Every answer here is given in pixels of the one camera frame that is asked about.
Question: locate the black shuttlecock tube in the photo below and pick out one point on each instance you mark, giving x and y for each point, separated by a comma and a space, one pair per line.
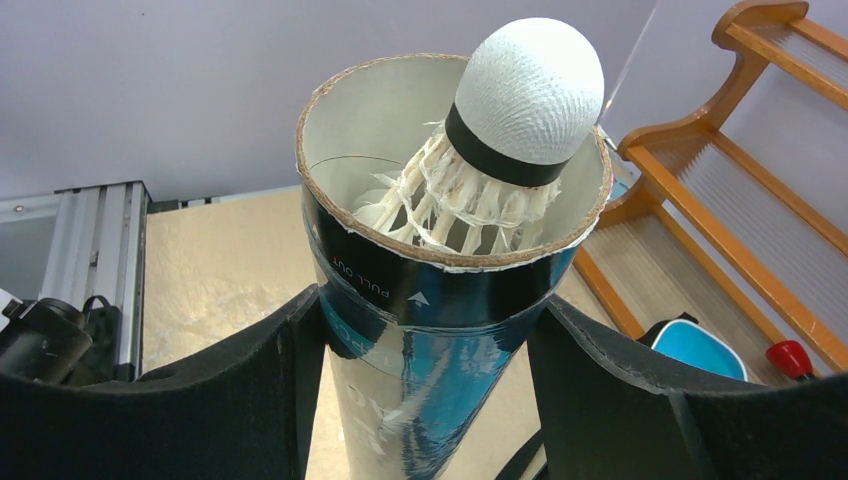
418, 339

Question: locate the white shuttlecock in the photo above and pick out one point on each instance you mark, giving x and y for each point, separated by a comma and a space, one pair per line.
528, 99

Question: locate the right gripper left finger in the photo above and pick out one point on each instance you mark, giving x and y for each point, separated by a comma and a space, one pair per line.
242, 408

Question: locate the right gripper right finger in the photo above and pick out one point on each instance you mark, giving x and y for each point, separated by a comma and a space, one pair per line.
612, 408

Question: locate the red and black small object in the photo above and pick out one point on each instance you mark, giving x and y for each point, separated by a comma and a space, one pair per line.
791, 359

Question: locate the light blue packaged tool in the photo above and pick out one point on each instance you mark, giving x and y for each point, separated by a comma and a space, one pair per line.
684, 340

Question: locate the wooden three-tier shelf rack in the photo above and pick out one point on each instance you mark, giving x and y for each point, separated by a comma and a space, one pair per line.
730, 123

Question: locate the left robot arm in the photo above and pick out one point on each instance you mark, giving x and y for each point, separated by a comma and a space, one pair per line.
52, 342

